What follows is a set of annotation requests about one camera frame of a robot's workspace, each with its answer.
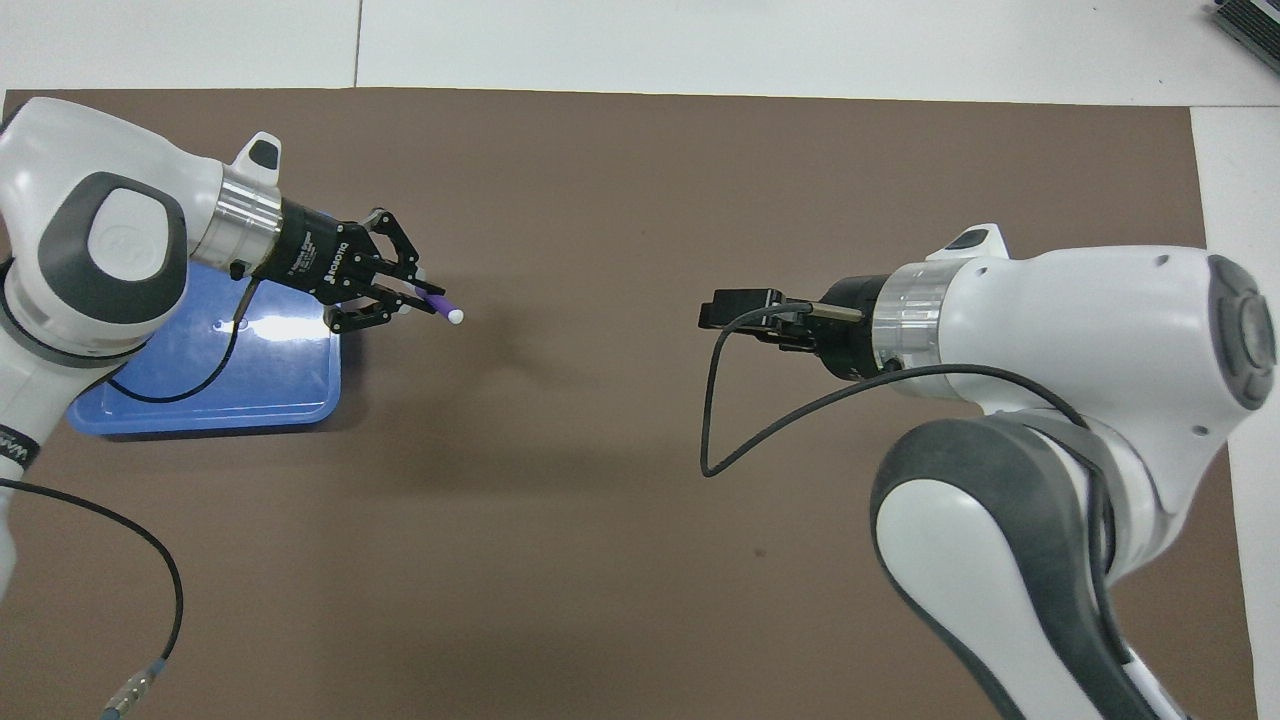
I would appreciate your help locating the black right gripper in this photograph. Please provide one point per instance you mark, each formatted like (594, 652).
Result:
(850, 330)

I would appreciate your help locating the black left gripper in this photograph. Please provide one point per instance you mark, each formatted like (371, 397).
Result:
(315, 255)

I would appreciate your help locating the brown table mat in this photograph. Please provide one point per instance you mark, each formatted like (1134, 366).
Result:
(560, 560)

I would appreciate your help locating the grey ribbed device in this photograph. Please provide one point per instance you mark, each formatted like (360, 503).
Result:
(1255, 20)

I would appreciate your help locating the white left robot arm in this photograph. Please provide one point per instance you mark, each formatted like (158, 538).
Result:
(120, 240)

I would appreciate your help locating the blue plastic tray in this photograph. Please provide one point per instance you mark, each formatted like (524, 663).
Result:
(280, 390)

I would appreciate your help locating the purple marker pen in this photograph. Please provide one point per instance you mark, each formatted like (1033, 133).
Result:
(445, 307)

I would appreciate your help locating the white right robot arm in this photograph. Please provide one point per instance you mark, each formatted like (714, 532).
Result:
(1080, 320)

